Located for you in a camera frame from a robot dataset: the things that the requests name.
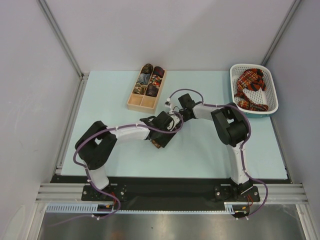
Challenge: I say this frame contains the brown floral tie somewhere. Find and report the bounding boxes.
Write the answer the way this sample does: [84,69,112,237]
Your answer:
[151,140,161,149]

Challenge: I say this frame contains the wooden compartment box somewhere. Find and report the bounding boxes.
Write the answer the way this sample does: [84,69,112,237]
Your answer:
[126,66,167,114]

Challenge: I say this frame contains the red plaid tie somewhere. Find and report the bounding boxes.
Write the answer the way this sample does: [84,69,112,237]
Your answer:
[234,68,269,112]

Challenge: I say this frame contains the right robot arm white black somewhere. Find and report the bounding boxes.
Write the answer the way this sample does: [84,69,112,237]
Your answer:
[178,93,253,201]

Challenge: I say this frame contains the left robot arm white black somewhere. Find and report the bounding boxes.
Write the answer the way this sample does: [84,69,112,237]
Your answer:
[73,110,184,200]

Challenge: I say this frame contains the rolled dark purple tie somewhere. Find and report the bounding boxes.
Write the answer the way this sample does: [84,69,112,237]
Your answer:
[145,84,159,98]

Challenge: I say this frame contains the rolled green camouflage tie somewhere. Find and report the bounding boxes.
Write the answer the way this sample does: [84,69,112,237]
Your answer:
[132,82,148,95]

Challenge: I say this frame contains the rolled colourful patterned tie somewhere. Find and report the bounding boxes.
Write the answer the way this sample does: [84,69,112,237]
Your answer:
[149,74,163,88]

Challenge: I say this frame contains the rolled blue grey tie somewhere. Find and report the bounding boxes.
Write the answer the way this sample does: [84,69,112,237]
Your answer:
[137,73,151,85]

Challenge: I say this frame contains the rolled dark red tie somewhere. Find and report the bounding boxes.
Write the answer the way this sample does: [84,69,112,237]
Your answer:
[152,66,165,78]

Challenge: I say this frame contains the rolled camouflage tie top left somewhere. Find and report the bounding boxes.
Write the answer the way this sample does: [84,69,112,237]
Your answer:
[140,63,154,74]

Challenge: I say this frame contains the red navy striped tie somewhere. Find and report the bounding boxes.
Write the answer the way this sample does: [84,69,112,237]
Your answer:
[248,75,267,92]

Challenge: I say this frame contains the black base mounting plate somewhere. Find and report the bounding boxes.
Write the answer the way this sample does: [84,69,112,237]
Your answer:
[50,175,291,212]

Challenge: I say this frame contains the white teal plastic basket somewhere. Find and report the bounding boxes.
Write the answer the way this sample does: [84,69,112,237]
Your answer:
[229,63,279,118]

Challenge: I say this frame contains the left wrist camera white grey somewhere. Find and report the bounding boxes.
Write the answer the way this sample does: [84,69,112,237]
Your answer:
[167,111,181,131]

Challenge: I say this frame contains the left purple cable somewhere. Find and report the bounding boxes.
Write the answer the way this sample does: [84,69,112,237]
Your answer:
[47,112,185,227]

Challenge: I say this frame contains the purple cable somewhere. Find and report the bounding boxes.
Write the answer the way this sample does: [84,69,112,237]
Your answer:
[168,88,270,221]
[47,112,185,227]

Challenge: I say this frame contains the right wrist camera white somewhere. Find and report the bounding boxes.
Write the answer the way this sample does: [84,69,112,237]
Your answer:
[164,98,174,111]

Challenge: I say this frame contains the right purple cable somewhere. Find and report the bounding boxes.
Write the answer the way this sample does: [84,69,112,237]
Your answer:
[168,88,270,221]

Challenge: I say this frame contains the left aluminium side rail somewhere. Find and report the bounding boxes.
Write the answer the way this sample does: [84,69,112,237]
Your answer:
[52,72,90,176]

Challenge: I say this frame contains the white slotted cable duct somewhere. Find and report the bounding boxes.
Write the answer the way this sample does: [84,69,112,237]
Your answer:
[45,203,240,215]

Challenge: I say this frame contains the aluminium front rail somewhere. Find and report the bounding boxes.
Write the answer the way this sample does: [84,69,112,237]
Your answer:
[36,183,309,205]

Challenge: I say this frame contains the right aluminium corner post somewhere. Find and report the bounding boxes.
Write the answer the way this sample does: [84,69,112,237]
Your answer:
[260,0,304,66]

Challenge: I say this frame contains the aluminium corner post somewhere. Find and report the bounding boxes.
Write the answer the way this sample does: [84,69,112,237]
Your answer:
[36,0,84,79]
[260,0,304,66]

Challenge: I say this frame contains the left aluminium corner post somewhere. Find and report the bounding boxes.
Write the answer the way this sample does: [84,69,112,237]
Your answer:
[36,0,84,79]

